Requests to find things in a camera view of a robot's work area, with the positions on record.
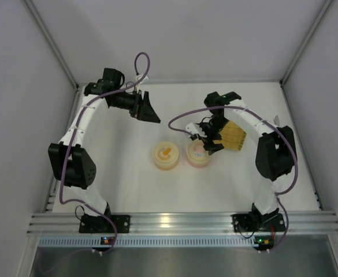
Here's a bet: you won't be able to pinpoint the cream lid pink knob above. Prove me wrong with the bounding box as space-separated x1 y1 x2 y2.
187 140 211 160

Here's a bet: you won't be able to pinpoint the cream lid orange knob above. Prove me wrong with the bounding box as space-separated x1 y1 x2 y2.
153 141 179 163

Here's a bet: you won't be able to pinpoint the metal tongs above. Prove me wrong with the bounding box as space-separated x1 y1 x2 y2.
274 115 280 126

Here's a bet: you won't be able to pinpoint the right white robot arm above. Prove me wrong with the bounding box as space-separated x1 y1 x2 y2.
198 92 298 233

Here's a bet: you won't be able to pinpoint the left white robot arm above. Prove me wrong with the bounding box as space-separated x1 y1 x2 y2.
48 68 161 233

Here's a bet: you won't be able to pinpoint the pink lunch bowl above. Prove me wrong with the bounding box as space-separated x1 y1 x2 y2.
187 157 211 168

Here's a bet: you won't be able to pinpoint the yellow lunch bowl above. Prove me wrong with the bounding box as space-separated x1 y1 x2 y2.
154 160 178 171

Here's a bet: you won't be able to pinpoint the yellow woven tray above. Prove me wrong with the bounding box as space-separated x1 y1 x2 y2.
220 121 246 151

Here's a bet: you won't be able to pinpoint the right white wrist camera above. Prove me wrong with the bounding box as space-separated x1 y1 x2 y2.
184 122 202 141

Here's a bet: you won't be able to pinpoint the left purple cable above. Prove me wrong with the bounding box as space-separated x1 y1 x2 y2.
58 52 151 254

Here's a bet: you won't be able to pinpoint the purple cable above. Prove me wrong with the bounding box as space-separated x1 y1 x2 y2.
58 52 151 254
167 106 299 254

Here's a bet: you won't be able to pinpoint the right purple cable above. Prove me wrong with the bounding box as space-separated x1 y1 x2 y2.
167 106 299 254

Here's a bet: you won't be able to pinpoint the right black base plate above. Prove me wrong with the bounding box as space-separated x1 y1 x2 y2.
232 212 286 233

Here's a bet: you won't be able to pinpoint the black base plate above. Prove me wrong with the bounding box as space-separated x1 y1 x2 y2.
79 214 131 234
232 212 286 233

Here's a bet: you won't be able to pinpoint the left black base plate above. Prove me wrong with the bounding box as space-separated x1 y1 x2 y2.
79 214 131 234

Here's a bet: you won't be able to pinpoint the aluminium mounting rail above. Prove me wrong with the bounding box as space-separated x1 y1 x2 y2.
27 211 338 235

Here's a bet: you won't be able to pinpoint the left aluminium frame post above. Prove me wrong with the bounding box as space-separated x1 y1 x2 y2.
22 0 80 89

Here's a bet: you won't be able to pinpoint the aluminium frame post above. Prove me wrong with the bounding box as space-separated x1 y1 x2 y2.
279 0 336 88
22 0 80 89

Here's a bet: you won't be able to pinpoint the slotted grey cable duct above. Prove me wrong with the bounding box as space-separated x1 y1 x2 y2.
38 235 259 248

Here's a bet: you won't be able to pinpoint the right aluminium frame post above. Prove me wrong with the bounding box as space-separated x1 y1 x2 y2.
279 0 336 88

